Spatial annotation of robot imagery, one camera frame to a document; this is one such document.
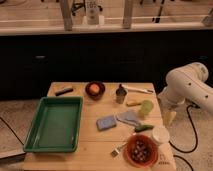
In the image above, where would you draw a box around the blue sponge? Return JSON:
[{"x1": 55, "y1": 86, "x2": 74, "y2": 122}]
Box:
[{"x1": 96, "y1": 115, "x2": 117, "y2": 131}]

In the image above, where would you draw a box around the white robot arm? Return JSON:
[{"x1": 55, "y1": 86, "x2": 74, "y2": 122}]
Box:
[{"x1": 158, "y1": 62, "x2": 213, "y2": 126}]

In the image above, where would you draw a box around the green plastic tray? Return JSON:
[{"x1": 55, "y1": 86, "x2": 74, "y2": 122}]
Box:
[{"x1": 23, "y1": 97, "x2": 83, "y2": 153}]

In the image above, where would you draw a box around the white round lid container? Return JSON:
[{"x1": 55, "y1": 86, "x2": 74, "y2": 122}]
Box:
[{"x1": 151, "y1": 126, "x2": 170, "y2": 145}]

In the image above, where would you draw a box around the light green cup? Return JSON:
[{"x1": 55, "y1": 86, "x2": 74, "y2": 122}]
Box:
[{"x1": 138, "y1": 100, "x2": 154, "y2": 117}]

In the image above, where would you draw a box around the green pepper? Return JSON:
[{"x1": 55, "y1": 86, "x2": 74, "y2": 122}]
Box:
[{"x1": 134, "y1": 125, "x2": 154, "y2": 133}]

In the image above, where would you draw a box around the grey blue cloth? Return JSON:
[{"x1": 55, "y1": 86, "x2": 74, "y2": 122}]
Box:
[{"x1": 116, "y1": 110, "x2": 140, "y2": 126}]

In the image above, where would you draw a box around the yellow wooden stick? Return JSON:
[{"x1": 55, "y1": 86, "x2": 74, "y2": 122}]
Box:
[{"x1": 126, "y1": 101, "x2": 141, "y2": 107}]

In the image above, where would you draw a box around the orange bowl with beads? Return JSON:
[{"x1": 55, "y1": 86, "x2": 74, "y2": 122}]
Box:
[{"x1": 124, "y1": 134, "x2": 158, "y2": 168}]

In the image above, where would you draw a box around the metal fork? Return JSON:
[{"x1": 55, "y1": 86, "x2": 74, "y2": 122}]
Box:
[{"x1": 110, "y1": 143, "x2": 126, "y2": 157}]

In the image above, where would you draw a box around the dark red bowl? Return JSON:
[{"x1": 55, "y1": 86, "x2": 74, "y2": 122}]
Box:
[{"x1": 85, "y1": 81, "x2": 105, "y2": 100}]

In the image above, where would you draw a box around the orange fruit in bowl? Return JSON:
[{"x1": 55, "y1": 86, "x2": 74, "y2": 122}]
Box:
[{"x1": 90, "y1": 84, "x2": 100, "y2": 93}]

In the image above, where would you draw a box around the white device on shelf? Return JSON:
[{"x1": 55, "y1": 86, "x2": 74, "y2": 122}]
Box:
[{"x1": 85, "y1": 0, "x2": 99, "y2": 25}]

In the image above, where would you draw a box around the black cable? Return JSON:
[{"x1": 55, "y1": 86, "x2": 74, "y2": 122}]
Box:
[
  {"x1": 169, "y1": 104, "x2": 199, "y2": 171},
  {"x1": 0, "y1": 116, "x2": 25, "y2": 146}
]

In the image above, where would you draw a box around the right wooden post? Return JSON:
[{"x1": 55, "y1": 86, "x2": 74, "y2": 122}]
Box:
[{"x1": 122, "y1": 0, "x2": 133, "y2": 29}]

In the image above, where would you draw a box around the wooden post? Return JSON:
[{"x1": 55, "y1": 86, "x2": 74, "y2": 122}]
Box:
[
  {"x1": 122, "y1": 0, "x2": 133, "y2": 29},
  {"x1": 59, "y1": 0, "x2": 73, "y2": 31}
]

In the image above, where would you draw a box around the left wooden post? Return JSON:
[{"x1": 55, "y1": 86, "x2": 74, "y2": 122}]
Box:
[{"x1": 59, "y1": 0, "x2": 73, "y2": 31}]

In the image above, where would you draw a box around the black cable at left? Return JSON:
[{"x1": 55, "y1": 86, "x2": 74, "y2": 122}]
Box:
[{"x1": 0, "y1": 116, "x2": 25, "y2": 146}]

